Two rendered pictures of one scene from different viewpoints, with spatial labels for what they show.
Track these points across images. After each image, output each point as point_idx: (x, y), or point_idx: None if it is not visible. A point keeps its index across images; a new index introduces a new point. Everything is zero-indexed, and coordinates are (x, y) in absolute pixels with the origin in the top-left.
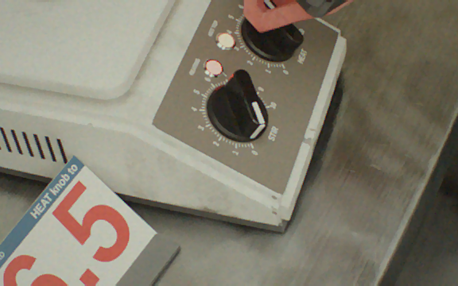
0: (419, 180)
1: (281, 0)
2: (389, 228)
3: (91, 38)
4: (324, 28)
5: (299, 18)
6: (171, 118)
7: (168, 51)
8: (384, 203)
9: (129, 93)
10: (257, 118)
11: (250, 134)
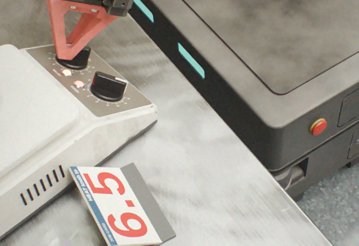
0: (169, 64)
1: (67, 39)
2: (184, 86)
3: (37, 109)
4: None
5: (98, 32)
6: (98, 110)
7: None
8: (170, 81)
9: None
10: (123, 82)
11: (124, 91)
